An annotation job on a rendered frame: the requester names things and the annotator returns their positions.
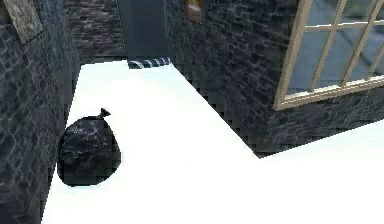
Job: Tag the dark grey room door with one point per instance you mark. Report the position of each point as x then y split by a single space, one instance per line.
143 28

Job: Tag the black tied garbage bag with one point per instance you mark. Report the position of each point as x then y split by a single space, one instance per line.
87 150

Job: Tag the beige framed grid window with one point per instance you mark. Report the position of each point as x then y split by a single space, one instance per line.
330 53

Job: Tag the brown framed wall picture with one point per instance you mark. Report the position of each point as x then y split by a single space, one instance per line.
194 8

